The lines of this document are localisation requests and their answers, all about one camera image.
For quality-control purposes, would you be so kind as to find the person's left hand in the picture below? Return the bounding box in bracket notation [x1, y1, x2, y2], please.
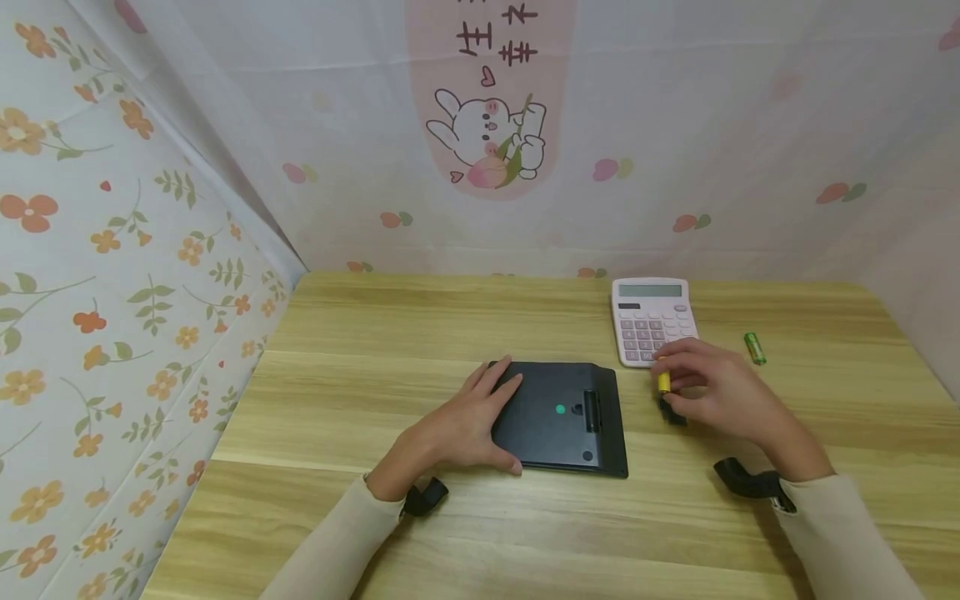
[399, 355, 525, 478]

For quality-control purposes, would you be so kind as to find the person's right hand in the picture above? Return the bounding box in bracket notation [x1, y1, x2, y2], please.
[651, 337, 788, 444]

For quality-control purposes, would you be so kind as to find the black tablet-like calculator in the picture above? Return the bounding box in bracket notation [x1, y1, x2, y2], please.
[487, 360, 630, 479]

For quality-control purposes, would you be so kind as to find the person's left forearm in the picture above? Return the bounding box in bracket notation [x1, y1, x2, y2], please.
[259, 429, 440, 600]

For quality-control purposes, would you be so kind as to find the person's right forearm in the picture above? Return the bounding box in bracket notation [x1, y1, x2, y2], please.
[753, 400, 928, 600]

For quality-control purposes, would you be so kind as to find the white calculator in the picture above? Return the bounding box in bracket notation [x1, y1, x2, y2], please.
[611, 277, 700, 368]

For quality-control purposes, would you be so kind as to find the black wrist band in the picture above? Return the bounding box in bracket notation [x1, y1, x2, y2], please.
[712, 457, 798, 514]
[401, 477, 450, 518]

